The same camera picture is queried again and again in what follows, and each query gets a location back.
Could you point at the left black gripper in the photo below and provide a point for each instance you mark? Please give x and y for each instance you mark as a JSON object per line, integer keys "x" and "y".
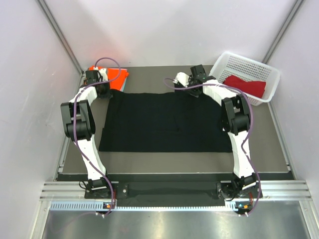
{"x": 108, "y": 94}

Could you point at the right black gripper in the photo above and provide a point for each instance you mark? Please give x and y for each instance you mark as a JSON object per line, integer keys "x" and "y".
{"x": 195, "y": 94}

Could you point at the black t shirt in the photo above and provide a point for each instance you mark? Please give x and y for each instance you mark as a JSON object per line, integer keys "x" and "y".
{"x": 168, "y": 122}

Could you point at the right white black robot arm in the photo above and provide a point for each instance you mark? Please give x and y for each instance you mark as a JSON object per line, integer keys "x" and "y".
{"x": 235, "y": 120}

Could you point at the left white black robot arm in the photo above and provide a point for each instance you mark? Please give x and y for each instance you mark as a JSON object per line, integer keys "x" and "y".
{"x": 79, "y": 126}

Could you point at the orange folded t shirt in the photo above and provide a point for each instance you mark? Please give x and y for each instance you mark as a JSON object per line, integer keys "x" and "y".
{"x": 108, "y": 74}

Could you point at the white plastic basket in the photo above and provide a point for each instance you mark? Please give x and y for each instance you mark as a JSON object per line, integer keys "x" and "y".
{"x": 248, "y": 70}

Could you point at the red t shirt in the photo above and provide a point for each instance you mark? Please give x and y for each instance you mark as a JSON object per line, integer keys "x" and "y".
{"x": 255, "y": 88}

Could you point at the left aluminium corner post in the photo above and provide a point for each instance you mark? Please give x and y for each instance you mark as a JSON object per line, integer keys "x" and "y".
{"x": 59, "y": 34}

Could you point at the aluminium corner post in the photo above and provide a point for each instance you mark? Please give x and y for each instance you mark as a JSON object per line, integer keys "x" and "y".
{"x": 59, "y": 34}
{"x": 297, "y": 5}

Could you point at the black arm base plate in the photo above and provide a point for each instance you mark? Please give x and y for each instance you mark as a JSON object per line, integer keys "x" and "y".
{"x": 189, "y": 200}

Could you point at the grey slotted cable duct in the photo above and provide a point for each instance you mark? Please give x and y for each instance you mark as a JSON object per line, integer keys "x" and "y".
{"x": 104, "y": 206}

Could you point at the aluminium frame rail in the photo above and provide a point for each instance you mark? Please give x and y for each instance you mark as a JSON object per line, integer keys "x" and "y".
{"x": 273, "y": 190}

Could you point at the right aluminium corner post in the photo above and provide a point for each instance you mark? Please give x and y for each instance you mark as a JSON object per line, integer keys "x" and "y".
{"x": 297, "y": 5}

